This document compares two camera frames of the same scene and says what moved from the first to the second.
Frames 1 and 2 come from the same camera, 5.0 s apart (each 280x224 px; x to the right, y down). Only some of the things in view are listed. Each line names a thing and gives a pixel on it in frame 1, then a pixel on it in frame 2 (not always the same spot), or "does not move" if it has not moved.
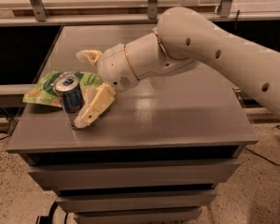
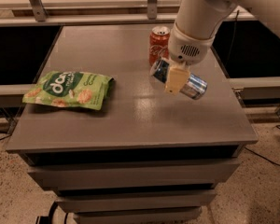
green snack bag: (42, 91) does not move
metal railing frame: (35, 14) does not move
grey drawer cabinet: (157, 157) does not move
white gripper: (115, 66) to (186, 47)
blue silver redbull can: (68, 88) to (194, 87)
